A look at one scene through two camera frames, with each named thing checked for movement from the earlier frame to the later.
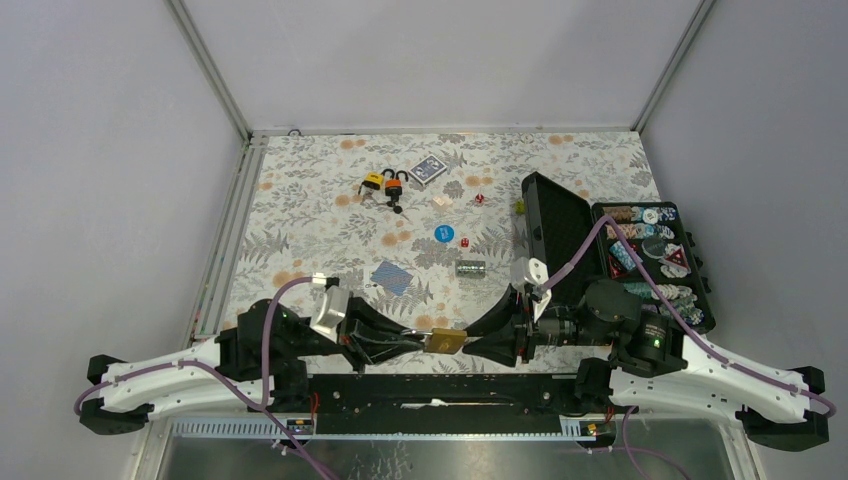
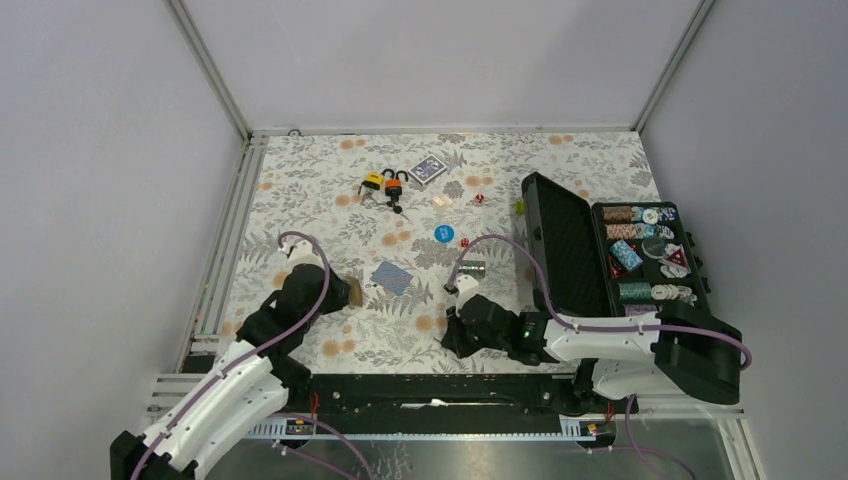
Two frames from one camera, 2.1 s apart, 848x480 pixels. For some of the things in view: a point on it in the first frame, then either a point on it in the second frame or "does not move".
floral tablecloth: (426, 225) does not move
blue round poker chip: (444, 233) does not move
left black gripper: (365, 336) → (340, 291)
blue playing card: (391, 277) does not move
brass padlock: (440, 340) → (356, 293)
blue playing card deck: (428, 169) does not move
